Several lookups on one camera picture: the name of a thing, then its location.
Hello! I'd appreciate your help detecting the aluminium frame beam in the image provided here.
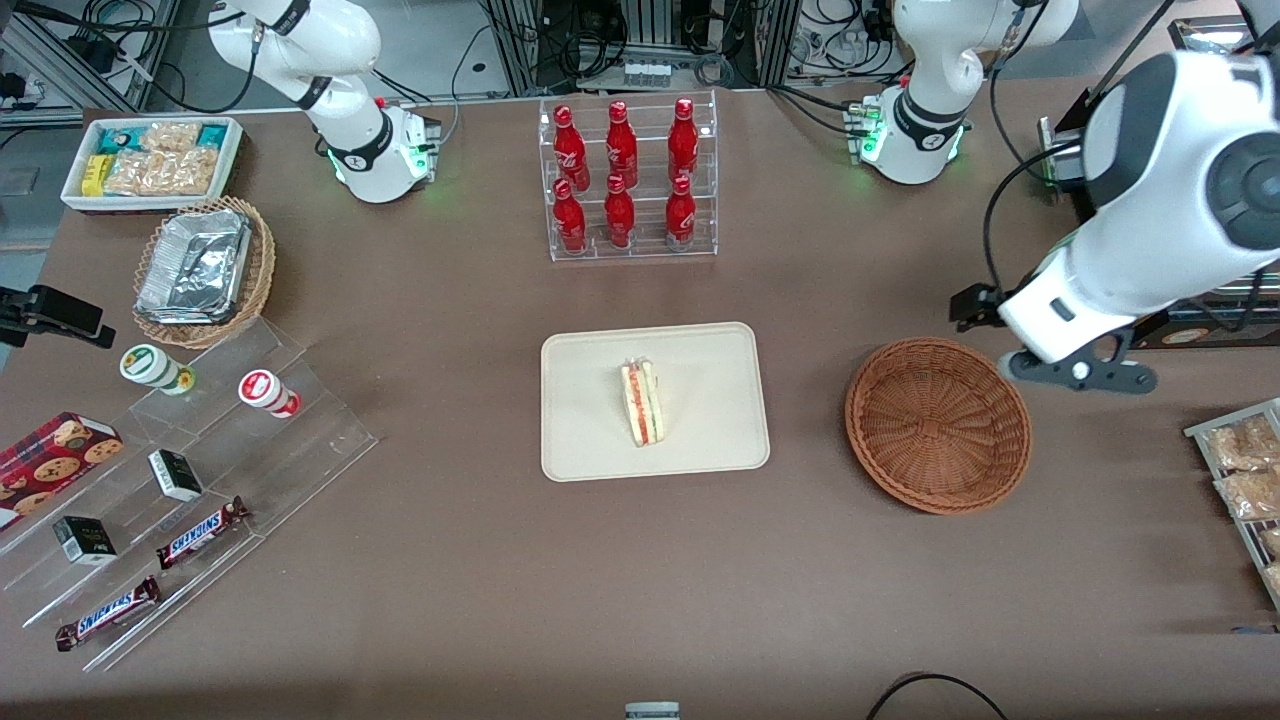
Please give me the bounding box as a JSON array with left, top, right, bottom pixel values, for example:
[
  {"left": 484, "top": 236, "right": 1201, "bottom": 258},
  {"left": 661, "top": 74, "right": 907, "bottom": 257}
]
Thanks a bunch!
[{"left": 0, "top": 0, "right": 186, "bottom": 126}]

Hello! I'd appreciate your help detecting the green lid cup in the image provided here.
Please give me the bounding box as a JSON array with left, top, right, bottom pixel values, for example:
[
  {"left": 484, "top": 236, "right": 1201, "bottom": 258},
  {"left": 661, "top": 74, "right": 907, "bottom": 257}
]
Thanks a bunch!
[{"left": 119, "top": 343, "right": 196, "bottom": 397}]

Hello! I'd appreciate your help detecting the light wicker basket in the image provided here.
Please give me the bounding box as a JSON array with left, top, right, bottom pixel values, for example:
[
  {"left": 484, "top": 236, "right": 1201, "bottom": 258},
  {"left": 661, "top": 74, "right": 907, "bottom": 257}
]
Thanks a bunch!
[{"left": 132, "top": 195, "right": 277, "bottom": 351}]

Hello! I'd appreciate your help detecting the triangle sandwich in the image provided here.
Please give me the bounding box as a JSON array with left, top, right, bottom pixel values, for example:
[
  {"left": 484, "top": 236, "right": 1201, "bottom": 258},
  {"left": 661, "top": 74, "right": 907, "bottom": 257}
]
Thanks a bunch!
[{"left": 620, "top": 357, "right": 664, "bottom": 448}]

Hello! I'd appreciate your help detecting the tray of snack bags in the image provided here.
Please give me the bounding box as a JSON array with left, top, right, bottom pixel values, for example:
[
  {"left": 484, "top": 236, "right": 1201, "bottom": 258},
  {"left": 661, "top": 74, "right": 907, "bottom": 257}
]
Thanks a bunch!
[{"left": 1183, "top": 398, "right": 1280, "bottom": 613}]

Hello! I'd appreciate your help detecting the clear acrylic stepped shelf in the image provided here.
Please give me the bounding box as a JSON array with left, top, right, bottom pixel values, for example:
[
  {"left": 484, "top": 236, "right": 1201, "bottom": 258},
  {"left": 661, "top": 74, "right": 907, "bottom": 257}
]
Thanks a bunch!
[{"left": 0, "top": 318, "right": 379, "bottom": 673}]

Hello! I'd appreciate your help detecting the clear acrylic bottle rack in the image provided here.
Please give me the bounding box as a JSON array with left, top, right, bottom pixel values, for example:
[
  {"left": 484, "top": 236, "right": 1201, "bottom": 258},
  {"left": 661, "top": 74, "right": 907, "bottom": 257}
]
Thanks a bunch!
[{"left": 538, "top": 88, "right": 719, "bottom": 263}]

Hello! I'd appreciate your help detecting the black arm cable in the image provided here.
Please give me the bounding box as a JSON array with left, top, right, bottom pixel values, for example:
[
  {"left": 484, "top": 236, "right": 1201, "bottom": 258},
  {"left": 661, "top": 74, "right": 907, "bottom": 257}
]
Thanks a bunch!
[{"left": 983, "top": 0, "right": 1091, "bottom": 291}]

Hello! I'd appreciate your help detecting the brown wicker basket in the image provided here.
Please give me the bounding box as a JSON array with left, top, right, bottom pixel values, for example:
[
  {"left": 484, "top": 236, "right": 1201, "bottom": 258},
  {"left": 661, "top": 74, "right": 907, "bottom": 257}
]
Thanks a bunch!
[{"left": 845, "top": 337, "right": 1033, "bottom": 516}]

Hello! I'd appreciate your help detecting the aluminium frame rack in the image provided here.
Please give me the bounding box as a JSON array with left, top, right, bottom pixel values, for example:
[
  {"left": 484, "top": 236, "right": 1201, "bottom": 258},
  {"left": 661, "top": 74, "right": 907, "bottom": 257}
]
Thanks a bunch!
[{"left": 480, "top": 0, "right": 801, "bottom": 96}]

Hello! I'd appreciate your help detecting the small black carton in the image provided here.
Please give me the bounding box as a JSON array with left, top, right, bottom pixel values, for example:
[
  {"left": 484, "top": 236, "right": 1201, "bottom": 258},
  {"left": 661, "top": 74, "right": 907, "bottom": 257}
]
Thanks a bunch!
[
  {"left": 52, "top": 516, "right": 118, "bottom": 567},
  {"left": 148, "top": 449, "right": 204, "bottom": 503}
]

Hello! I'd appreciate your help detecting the red lid cup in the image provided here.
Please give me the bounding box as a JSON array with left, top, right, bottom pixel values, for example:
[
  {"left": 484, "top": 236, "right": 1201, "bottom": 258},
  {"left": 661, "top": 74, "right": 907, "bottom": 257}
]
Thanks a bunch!
[{"left": 237, "top": 369, "right": 302, "bottom": 419}]

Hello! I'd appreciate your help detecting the Snickers chocolate bar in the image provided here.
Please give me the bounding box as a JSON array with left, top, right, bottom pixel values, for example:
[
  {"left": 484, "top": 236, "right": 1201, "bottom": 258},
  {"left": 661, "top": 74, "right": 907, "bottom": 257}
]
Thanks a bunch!
[
  {"left": 155, "top": 496, "right": 250, "bottom": 571},
  {"left": 54, "top": 576, "right": 162, "bottom": 653}
]

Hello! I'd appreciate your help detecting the cream plastic tray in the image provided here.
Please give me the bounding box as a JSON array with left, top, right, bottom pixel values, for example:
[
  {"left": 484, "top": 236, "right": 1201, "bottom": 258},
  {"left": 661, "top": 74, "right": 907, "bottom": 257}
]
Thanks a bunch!
[{"left": 540, "top": 321, "right": 772, "bottom": 483}]

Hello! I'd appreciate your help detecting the white rectangular snack bin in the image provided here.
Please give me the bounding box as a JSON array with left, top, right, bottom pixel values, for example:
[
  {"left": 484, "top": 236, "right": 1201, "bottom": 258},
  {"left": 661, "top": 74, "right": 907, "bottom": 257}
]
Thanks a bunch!
[{"left": 60, "top": 115, "right": 246, "bottom": 216}]

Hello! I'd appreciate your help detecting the black looped cable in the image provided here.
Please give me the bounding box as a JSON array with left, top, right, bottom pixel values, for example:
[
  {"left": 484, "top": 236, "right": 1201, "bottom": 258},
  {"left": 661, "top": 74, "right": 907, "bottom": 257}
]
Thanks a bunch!
[{"left": 865, "top": 672, "right": 1011, "bottom": 720}]

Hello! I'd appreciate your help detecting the red tartan cookie box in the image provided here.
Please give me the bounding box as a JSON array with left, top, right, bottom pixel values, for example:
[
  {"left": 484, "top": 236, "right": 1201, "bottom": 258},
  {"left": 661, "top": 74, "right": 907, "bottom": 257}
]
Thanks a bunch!
[{"left": 0, "top": 411, "right": 126, "bottom": 531}]

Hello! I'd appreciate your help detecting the aluminium foil container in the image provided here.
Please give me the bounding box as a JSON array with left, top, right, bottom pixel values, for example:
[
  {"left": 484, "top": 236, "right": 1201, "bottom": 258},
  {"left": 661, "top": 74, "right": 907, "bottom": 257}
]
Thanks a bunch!
[{"left": 136, "top": 208, "right": 253, "bottom": 326}]

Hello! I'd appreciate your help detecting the black machine yellow panel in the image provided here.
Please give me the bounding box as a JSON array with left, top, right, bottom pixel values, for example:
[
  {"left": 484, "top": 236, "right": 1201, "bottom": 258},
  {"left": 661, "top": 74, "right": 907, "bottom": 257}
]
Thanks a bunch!
[{"left": 1037, "top": 85, "right": 1280, "bottom": 351}]

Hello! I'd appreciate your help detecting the red cola bottle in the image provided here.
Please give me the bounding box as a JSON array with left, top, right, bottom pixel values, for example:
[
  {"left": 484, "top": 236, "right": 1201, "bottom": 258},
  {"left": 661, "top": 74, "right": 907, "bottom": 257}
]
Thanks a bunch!
[
  {"left": 667, "top": 97, "right": 700, "bottom": 183},
  {"left": 665, "top": 174, "right": 698, "bottom": 251},
  {"left": 552, "top": 178, "right": 589, "bottom": 254},
  {"left": 603, "top": 173, "right": 636, "bottom": 250},
  {"left": 553, "top": 104, "right": 591, "bottom": 193},
  {"left": 605, "top": 100, "right": 639, "bottom": 189}
]

